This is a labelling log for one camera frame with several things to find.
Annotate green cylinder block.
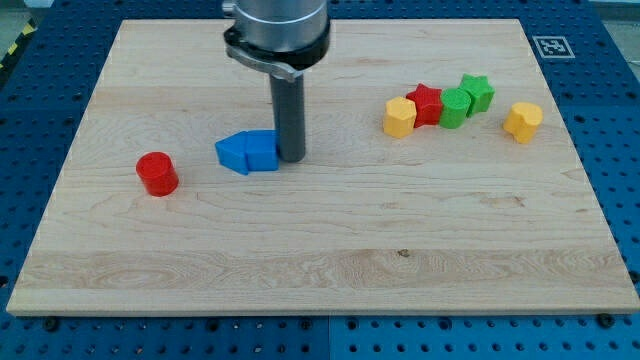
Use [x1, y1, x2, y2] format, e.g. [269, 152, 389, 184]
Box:
[439, 88, 471, 129]

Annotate red cylinder block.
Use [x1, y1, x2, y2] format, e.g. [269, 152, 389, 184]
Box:
[136, 152, 179, 197]

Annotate blue triangle block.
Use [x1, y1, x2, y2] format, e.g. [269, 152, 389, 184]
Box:
[215, 131, 249, 175]

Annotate blue cube block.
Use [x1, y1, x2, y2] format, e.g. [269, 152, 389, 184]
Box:
[245, 130, 279, 171]

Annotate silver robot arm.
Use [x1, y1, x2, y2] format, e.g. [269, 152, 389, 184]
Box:
[221, 0, 331, 163]

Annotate white fiducial marker tag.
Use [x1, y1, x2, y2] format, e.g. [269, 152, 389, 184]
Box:
[532, 36, 575, 59]

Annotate wooden board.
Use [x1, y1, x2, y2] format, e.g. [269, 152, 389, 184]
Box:
[7, 19, 639, 317]

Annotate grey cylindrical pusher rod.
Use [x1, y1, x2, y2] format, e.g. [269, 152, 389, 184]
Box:
[270, 75, 306, 163]

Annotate yellow black hazard tape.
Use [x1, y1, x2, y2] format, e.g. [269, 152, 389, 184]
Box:
[1, 18, 37, 72]

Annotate red star block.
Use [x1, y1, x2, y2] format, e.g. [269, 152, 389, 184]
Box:
[406, 83, 443, 128]

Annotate yellow hexagon block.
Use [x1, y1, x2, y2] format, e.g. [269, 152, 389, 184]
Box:
[383, 97, 417, 138]

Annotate green star block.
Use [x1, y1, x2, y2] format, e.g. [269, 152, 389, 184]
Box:
[458, 74, 495, 117]

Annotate yellow heart block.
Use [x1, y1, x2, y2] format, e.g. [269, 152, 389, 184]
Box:
[503, 102, 544, 144]

